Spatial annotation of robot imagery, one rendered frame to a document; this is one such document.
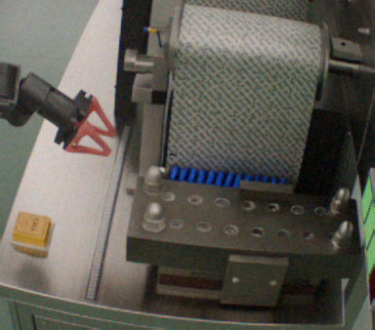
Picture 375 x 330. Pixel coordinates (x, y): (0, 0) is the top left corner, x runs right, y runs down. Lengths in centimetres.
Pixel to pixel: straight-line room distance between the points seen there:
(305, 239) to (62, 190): 51
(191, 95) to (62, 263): 38
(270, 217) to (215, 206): 10
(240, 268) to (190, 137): 26
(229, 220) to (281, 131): 18
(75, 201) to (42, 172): 12
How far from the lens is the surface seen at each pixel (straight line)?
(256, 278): 122
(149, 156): 144
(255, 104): 127
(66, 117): 129
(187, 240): 120
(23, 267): 132
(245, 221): 125
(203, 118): 128
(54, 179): 151
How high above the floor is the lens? 184
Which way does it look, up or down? 35 degrees down
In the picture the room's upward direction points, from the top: 7 degrees clockwise
